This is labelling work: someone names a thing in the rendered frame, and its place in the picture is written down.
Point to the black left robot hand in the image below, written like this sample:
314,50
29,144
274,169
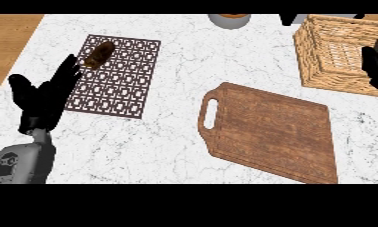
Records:
45,99

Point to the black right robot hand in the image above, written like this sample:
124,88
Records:
369,65

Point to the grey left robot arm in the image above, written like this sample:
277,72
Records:
22,162

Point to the tan wicker basket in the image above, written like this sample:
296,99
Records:
339,54

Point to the dark brown cupcake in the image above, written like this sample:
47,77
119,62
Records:
98,54

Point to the brown wooden cutting board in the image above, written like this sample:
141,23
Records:
273,132

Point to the brown patterned placemat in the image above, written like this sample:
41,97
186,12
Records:
115,77

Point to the grey round pot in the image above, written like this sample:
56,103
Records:
228,20

